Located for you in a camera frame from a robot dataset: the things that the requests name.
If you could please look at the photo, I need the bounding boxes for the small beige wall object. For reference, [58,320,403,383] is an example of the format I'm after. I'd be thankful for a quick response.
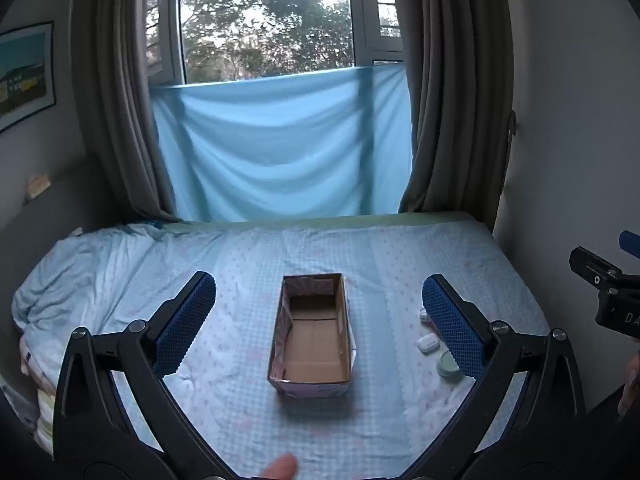
[25,174,52,197]

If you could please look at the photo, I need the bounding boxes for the person's right hand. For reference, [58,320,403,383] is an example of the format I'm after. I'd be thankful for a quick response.
[617,350,640,418]

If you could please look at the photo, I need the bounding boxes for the green jar with white lid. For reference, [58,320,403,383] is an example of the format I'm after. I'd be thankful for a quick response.
[435,351,463,380]

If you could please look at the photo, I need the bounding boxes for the person's left hand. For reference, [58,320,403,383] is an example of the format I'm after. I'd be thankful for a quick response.
[248,452,299,480]

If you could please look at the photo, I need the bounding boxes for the window with grey frame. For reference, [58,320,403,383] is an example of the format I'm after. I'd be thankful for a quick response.
[145,0,406,86]

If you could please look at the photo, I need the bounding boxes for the blue printed bed sheet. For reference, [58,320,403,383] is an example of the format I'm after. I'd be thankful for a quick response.
[10,217,551,480]

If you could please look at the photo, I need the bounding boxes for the framed wall picture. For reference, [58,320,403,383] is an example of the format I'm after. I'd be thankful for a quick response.
[0,21,56,133]

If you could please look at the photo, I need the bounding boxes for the colourful folded bedding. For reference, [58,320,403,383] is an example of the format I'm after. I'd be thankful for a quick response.
[19,335,56,456]

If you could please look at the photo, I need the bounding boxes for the light blue window cloth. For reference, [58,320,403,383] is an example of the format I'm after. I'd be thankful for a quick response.
[150,62,415,222]

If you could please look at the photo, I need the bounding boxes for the grey-brown curtain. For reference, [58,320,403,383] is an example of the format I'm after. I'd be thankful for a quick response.
[70,0,183,223]
[387,0,516,213]

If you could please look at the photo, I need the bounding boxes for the printed cardboard box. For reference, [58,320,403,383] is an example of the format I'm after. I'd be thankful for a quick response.
[266,273,357,397]

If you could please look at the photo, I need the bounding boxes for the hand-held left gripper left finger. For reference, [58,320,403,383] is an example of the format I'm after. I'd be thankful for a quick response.
[52,271,236,480]

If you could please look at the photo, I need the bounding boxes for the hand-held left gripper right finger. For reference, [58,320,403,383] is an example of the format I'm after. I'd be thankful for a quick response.
[400,274,587,480]

